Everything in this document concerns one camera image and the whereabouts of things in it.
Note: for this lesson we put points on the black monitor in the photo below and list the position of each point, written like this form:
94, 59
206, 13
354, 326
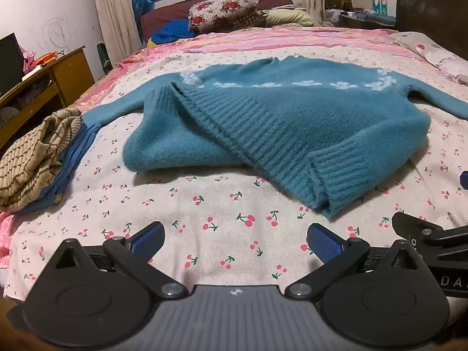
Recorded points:
10, 64

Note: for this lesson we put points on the teal knit sweater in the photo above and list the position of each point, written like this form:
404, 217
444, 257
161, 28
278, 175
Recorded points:
292, 117

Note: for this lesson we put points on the brown patterned pillow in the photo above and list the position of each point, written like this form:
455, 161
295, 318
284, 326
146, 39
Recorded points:
248, 21

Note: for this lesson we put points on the blue ribbed garment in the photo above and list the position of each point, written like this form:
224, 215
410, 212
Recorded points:
75, 153

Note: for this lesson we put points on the wooden desk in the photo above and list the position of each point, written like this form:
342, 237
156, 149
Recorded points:
69, 76

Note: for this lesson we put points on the blue hanging cloth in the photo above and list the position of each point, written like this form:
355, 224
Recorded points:
140, 2

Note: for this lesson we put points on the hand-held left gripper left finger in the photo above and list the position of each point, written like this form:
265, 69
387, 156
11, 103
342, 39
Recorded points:
145, 242

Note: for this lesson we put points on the orange item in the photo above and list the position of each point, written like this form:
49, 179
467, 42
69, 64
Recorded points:
45, 57

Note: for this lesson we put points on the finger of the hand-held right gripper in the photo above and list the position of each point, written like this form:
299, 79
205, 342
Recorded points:
464, 181
435, 234

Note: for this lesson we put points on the dark headboard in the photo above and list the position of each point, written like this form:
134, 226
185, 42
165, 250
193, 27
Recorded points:
431, 3

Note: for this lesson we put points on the pale yellow pillow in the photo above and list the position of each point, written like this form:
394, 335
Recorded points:
289, 17

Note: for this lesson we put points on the maroon sofa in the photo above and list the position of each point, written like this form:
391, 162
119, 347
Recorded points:
164, 16

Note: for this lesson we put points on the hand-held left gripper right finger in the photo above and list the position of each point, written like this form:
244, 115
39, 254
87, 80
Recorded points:
326, 244

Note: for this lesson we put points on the bright blue cloth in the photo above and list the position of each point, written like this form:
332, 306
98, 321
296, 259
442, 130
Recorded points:
172, 31

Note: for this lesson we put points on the beige striped knit garment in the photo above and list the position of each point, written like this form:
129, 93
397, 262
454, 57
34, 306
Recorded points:
33, 153

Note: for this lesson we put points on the pink patterned blanket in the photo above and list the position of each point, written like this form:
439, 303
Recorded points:
234, 42

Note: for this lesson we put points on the red floral pillow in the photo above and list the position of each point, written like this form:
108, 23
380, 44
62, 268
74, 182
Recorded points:
223, 7

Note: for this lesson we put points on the cluttered nightstand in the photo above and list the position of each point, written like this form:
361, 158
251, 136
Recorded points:
351, 16

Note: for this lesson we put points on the cherry print pillow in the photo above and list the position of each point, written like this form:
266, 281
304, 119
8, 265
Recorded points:
435, 53

